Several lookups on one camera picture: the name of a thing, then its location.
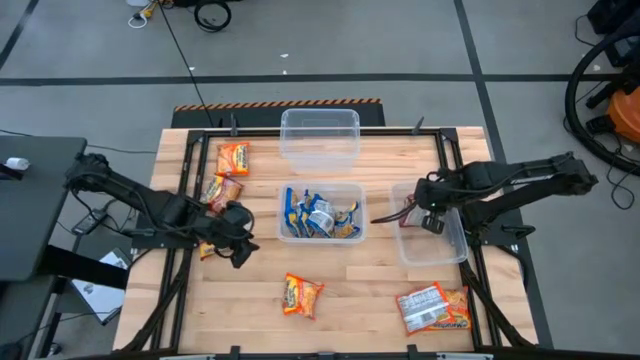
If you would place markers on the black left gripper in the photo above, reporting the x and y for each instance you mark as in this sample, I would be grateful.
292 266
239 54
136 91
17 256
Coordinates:
230 225

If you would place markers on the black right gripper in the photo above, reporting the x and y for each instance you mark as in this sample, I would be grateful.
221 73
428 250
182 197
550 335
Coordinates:
435 192

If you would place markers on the orange Maruchan ramen pack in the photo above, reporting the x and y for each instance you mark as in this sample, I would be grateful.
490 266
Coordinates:
460 305
233 160
301 296
422 309

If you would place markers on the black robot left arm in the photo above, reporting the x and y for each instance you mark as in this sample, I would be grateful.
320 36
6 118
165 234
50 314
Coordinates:
125 192

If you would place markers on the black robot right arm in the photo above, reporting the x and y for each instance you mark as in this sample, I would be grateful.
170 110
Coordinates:
525 175

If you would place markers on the clear plastic storage bin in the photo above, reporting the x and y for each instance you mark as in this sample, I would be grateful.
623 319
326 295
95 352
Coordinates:
430 250
322 191
320 145

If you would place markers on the black hazard-striped floor mat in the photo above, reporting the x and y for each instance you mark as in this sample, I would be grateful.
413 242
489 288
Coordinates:
240 116

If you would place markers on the white paper booklet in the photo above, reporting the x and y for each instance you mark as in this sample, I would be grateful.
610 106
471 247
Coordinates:
100 295

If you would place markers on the black power adapter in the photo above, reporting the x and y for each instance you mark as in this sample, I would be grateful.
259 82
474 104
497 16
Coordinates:
89 221

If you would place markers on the black desk foot bar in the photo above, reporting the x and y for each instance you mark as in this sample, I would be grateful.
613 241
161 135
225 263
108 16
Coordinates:
85 267

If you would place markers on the black desk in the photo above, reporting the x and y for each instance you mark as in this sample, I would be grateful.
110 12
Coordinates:
40 210

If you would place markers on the small white cylinder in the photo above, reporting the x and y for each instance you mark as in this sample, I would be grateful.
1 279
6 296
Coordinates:
17 163

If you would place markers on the small black desk object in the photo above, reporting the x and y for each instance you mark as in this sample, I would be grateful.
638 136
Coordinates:
10 172

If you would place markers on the orange shop vacuum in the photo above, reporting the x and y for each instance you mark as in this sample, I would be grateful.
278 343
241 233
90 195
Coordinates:
627 115

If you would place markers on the black equipment case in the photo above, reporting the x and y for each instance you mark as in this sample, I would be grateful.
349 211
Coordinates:
615 15

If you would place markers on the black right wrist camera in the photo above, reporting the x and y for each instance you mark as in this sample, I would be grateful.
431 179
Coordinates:
433 223

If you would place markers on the black metal table frame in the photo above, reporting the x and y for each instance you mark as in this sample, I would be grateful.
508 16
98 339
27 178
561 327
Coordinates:
390 132

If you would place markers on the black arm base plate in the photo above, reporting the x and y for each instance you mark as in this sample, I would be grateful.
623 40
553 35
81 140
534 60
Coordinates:
150 241
515 232

